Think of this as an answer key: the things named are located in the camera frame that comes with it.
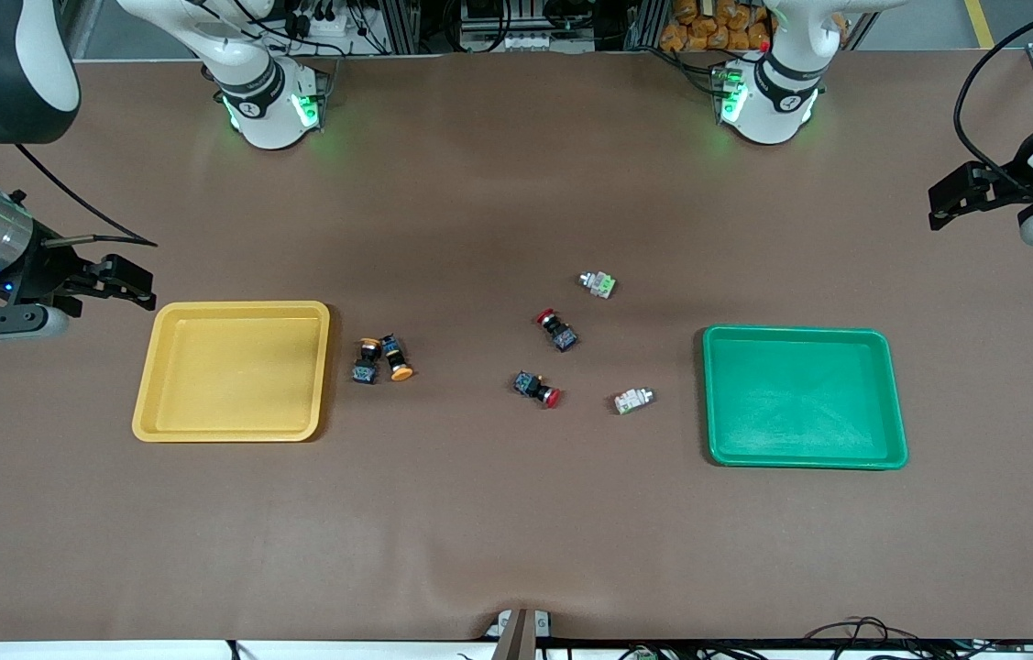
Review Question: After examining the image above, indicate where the brown camera pole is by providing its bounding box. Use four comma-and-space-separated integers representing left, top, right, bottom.
492, 609, 541, 660

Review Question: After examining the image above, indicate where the red push button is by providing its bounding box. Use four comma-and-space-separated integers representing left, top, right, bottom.
535, 309, 579, 353
513, 370, 562, 409

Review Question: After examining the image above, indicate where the green plastic tray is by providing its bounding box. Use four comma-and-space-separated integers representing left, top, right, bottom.
702, 326, 909, 470

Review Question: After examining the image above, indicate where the orange packaged goods pile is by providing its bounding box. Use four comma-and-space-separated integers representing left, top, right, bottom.
660, 0, 772, 53

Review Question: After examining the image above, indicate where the black cable bundle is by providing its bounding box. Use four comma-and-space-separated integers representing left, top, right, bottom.
800, 616, 1033, 660

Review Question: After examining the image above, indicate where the white power strip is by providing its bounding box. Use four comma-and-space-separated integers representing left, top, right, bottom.
282, 0, 366, 43

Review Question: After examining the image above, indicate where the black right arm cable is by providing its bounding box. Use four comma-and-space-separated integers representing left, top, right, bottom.
0, 142, 158, 250

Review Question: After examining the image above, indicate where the brown table mat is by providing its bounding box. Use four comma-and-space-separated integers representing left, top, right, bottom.
0, 50, 1033, 643

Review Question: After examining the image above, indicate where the grey table clamp bracket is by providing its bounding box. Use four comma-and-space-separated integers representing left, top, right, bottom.
486, 609, 552, 639

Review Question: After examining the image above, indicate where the yellow plastic tray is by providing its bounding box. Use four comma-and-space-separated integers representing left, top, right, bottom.
132, 301, 331, 443

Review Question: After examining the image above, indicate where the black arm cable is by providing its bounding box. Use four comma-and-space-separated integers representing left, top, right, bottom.
0, 142, 158, 250
952, 0, 1033, 203

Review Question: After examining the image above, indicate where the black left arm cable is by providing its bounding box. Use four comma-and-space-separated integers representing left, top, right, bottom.
952, 0, 1033, 203

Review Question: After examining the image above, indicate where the aluminium frame post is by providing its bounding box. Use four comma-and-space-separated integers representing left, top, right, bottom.
377, 0, 422, 54
626, 0, 673, 51

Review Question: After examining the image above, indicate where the yellow push button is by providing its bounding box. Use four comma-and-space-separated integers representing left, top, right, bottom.
379, 334, 415, 382
351, 337, 381, 386

